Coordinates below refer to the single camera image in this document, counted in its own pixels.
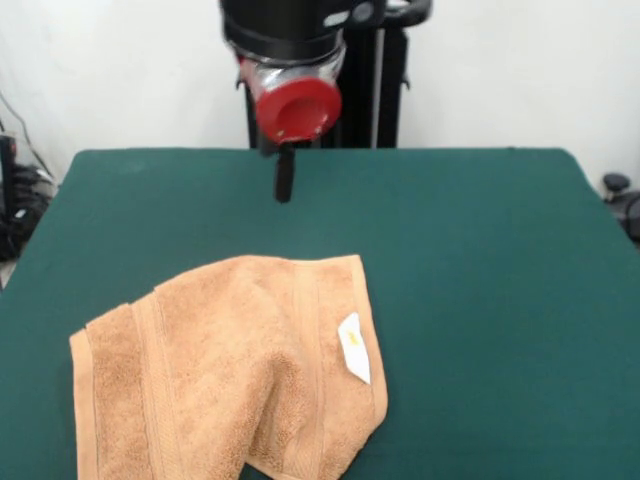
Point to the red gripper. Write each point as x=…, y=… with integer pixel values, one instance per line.
x=300, y=110

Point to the tan terry towel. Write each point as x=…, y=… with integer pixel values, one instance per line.
x=200, y=375

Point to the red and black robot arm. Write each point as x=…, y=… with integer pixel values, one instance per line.
x=280, y=25

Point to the dark green table cloth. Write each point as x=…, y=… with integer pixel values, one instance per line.
x=475, y=250

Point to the black office chair part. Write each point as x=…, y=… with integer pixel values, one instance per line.
x=625, y=205

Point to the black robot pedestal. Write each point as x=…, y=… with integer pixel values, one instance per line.
x=390, y=100

